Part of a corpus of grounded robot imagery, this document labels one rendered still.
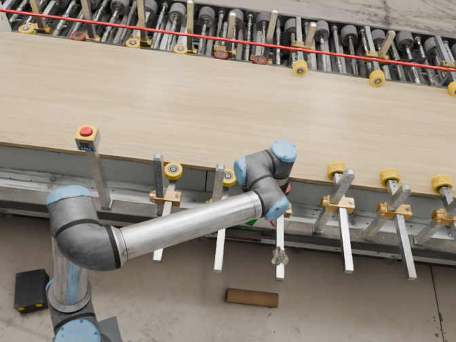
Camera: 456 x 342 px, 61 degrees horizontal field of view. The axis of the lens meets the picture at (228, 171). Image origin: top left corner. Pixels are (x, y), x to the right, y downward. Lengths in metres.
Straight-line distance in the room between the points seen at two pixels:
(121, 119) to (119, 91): 0.20
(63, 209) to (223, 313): 1.54
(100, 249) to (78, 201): 0.15
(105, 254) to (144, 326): 1.43
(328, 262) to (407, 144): 0.96
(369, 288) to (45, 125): 2.11
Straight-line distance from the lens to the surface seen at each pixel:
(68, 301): 1.55
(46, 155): 2.12
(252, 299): 2.42
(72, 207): 1.09
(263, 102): 2.14
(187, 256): 2.56
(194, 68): 2.29
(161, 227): 1.07
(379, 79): 2.43
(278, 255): 1.66
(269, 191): 1.21
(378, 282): 2.79
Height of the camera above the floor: 2.34
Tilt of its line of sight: 53 degrees down
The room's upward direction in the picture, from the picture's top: 9 degrees clockwise
